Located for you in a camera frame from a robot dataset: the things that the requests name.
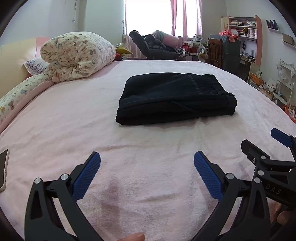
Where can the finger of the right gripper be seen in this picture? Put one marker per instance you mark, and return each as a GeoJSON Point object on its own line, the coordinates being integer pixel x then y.
{"type": "Point", "coordinates": [256, 156]}
{"type": "Point", "coordinates": [284, 139]}

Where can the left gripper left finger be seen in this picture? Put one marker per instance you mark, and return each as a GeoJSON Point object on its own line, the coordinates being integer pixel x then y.
{"type": "Point", "coordinates": [41, 219]}

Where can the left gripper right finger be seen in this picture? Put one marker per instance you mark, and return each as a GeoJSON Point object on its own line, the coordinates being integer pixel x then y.
{"type": "Point", "coordinates": [252, 221]}

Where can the black pants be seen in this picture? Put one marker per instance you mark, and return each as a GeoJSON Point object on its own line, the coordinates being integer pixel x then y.
{"type": "Point", "coordinates": [168, 97]}

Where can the right hand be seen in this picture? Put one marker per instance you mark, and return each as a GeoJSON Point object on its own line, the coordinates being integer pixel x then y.
{"type": "Point", "coordinates": [281, 215]}

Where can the left hand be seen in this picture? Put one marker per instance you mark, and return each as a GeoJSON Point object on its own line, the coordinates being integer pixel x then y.
{"type": "Point", "coordinates": [140, 236]}

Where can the smartphone with beige case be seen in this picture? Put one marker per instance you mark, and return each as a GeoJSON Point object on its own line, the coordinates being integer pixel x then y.
{"type": "Point", "coordinates": [4, 156]}

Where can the dark cloth covered desk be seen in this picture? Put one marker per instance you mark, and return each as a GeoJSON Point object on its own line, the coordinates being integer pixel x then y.
{"type": "Point", "coordinates": [232, 62]}

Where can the pink bookshelf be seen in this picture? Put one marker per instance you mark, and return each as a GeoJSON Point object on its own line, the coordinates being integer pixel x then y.
{"type": "Point", "coordinates": [248, 29]}

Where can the pink bed blanket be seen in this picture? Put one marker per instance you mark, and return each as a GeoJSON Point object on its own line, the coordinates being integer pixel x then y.
{"type": "Point", "coordinates": [147, 181]}

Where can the wooden chair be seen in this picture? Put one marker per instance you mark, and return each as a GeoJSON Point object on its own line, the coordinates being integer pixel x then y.
{"type": "Point", "coordinates": [215, 52]}

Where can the long teddy print pillow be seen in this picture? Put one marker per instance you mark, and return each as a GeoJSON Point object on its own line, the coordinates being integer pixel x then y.
{"type": "Point", "coordinates": [16, 99]}

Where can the black reclining chair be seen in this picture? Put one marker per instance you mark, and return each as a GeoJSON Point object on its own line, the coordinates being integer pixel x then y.
{"type": "Point", "coordinates": [153, 48]}

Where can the white purple patterned pillow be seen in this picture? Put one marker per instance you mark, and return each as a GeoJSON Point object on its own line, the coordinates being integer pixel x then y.
{"type": "Point", "coordinates": [36, 66]}

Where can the rolled teddy print duvet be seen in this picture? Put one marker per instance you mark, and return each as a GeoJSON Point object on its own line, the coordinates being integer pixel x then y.
{"type": "Point", "coordinates": [76, 55]}

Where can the cream pink headboard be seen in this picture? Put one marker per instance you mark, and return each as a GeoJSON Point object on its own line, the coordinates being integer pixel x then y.
{"type": "Point", "coordinates": [13, 56]}

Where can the yellow plush toy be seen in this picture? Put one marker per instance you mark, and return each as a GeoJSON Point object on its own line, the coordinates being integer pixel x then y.
{"type": "Point", "coordinates": [122, 51]}

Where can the pink curtain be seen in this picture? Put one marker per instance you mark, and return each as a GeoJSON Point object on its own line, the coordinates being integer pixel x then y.
{"type": "Point", "coordinates": [186, 18]}

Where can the white wire rack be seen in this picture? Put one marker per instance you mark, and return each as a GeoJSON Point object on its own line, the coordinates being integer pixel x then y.
{"type": "Point", "coordinates": [284, 93]}

